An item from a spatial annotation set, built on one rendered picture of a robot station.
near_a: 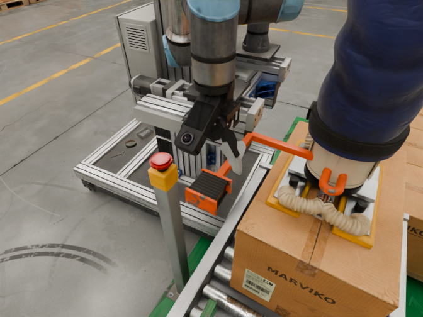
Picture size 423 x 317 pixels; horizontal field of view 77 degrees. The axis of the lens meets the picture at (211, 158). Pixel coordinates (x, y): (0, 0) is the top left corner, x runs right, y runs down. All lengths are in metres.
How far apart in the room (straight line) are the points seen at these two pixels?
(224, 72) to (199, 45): 0.06
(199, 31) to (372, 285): 0.66
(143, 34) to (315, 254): 1.15
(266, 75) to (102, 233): 1.46
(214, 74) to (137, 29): 0.99
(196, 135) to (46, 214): 1.89
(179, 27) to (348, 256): 0.85
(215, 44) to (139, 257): 1.56
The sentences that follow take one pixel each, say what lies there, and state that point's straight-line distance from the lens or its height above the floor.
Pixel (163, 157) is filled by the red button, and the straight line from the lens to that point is 0.82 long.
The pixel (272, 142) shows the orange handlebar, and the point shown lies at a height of 1.09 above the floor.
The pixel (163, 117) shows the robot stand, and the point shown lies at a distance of 1.16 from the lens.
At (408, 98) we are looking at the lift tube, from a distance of 0.66.
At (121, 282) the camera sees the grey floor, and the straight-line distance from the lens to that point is 1.79.
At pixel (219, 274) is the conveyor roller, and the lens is 1.13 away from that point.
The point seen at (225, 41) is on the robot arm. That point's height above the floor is 1.44.
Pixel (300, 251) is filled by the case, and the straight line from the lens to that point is 0.75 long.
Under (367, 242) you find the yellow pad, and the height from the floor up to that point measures 0.97.
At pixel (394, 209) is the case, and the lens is 0.95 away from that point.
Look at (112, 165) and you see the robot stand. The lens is 2.10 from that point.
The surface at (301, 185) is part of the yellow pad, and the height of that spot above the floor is 0.97.
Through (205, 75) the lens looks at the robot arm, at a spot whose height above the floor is 1.39.
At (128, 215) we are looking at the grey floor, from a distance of 2.02.
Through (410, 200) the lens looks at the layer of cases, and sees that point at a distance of 1.65.
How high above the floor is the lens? 1.58
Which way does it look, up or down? 43 degrees down
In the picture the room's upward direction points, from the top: straight up
